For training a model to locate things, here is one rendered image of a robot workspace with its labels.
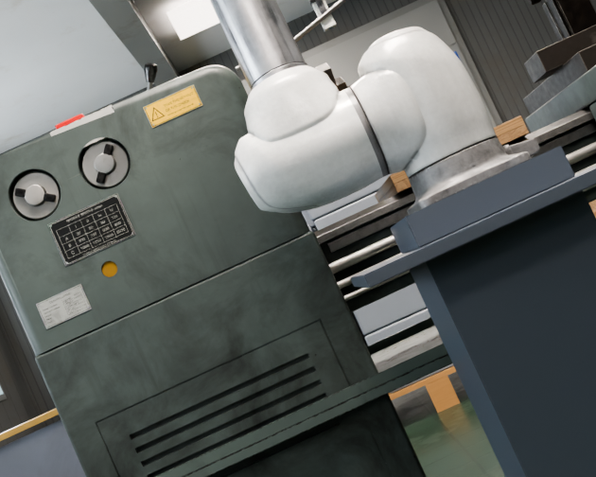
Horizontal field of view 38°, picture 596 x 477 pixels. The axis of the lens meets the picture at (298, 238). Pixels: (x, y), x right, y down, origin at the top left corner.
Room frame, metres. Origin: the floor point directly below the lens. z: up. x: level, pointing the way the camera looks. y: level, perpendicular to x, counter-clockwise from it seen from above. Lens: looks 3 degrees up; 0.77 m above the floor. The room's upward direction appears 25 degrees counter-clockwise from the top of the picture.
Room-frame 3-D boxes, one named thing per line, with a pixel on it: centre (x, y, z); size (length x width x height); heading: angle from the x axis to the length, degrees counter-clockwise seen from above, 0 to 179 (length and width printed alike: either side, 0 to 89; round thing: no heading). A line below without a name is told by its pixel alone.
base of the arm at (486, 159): (1.37, -0.30, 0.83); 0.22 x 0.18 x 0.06; 90
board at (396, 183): (1.95, -0.37, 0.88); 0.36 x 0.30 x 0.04; 1
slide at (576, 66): (1.95, -0.76, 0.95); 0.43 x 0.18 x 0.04; 1
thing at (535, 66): (1.88, -0.73, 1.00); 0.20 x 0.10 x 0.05; 91
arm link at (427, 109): (1.37, -0.27, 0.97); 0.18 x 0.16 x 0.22; 87
